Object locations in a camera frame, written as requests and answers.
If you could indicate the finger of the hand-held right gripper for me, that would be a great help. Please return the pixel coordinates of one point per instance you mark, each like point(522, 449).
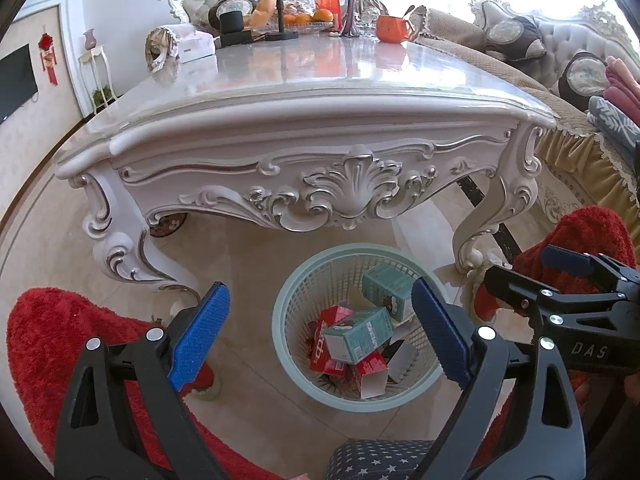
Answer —
point(567, 260)
point(515, 290)

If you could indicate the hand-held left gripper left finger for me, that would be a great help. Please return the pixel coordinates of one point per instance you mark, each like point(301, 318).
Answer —
point(200, 335)

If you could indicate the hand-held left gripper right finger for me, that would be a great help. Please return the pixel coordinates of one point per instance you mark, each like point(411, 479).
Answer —
point(442, 325)

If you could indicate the teal cartoon print box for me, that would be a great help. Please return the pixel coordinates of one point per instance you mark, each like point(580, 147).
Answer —
point(355, 335)
point(387, 290)

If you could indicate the small red box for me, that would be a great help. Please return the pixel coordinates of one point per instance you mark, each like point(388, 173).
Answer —
point(372, 375)

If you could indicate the green mesh waste basket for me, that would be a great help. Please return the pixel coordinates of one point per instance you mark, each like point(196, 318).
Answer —
point(300, 320)

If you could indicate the long red box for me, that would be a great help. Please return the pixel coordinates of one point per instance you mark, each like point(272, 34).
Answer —
point(325, 340)

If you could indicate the person's right leg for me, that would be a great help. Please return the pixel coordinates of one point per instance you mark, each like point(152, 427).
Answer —
point(590, 232)

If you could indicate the beige patterned rug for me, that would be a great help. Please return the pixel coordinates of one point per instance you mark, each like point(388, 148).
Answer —
point(565, 200)

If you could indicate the dark round floor object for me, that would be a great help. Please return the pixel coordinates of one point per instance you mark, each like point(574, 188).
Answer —
point(169, 225)

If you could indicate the grey patterned folded blanket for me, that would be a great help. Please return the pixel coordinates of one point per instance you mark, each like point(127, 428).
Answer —
point(617, 122)

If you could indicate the navy star-patterned cushion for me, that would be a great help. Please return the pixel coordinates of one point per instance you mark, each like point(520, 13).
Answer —
point(375, 460)

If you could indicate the pink folded blanket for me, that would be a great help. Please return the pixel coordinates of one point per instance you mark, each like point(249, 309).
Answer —
point(624, 82)

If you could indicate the tan fringed sofa cover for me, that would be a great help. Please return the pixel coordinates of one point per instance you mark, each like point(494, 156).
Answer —
point(500, 65)

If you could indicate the small green potted plant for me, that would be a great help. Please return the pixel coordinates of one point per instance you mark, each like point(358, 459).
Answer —
point(102, 96)

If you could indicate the ornate white coffee table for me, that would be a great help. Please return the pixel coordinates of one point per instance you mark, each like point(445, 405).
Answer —
point(300, 75)

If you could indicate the beige lace armrest cover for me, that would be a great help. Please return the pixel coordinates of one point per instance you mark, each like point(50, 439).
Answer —
point(424, 20)
point(161, 47)

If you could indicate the white tissue box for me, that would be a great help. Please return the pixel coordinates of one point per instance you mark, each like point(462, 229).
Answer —
point(197, 47)

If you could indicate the orange mug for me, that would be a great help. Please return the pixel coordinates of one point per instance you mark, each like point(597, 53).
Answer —
point(392, 29)

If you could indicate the white side stand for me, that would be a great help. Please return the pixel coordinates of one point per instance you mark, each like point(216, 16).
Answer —
point(95, 57)

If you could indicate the flat black box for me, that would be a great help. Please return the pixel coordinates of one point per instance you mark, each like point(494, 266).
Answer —
point(237, 38)

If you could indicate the clear drinking glass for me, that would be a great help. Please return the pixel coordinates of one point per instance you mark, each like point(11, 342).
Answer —
point(374, 26)
point(362, 24)

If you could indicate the black cylinder speaker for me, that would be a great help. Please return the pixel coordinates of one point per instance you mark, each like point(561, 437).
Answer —
point(231, 22)

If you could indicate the small purple vase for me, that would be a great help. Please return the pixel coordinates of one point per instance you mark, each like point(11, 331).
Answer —
point(89, 40)

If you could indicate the tall purple glass vase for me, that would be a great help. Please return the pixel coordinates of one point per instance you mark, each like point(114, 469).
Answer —
point(351, 10)

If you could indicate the clear glass fruit tray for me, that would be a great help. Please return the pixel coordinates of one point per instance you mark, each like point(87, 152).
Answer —
point(315, 25)

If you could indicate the orange fruit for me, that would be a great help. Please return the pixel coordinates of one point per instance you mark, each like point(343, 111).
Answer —
point(323, 14)
point(302, 18)

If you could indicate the yellow cushion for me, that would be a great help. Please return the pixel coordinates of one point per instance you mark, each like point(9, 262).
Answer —
point(262, 7)

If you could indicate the black pole stand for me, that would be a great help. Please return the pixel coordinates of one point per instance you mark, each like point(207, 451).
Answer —
point(281, 10)

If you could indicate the clear bag of snacks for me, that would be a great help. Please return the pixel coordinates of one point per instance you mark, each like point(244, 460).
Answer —
point(301, 7)

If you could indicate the red gift bag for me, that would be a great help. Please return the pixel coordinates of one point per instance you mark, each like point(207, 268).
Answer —
point(327, 0)

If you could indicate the black wall television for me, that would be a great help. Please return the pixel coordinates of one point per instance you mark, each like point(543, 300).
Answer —
point(15, 82)

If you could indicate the red knot wall ornament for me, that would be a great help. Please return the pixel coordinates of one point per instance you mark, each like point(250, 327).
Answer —
point(47, 55)

